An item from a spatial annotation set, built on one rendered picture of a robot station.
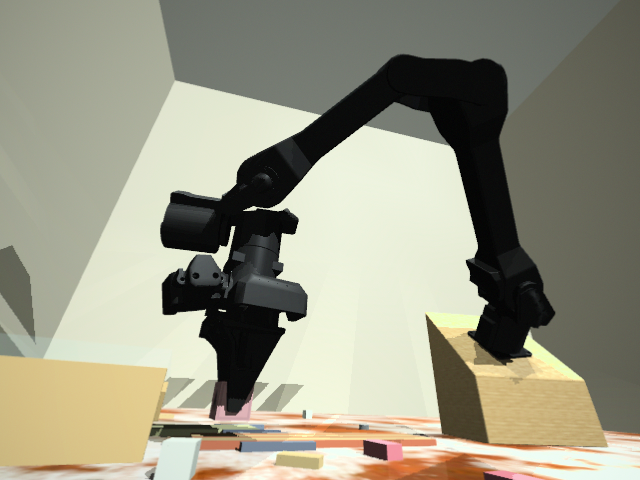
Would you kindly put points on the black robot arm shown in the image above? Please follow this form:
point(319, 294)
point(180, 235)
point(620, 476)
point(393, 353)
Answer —
point(468, 101)

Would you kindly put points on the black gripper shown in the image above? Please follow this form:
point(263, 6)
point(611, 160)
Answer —
point(246, 334)

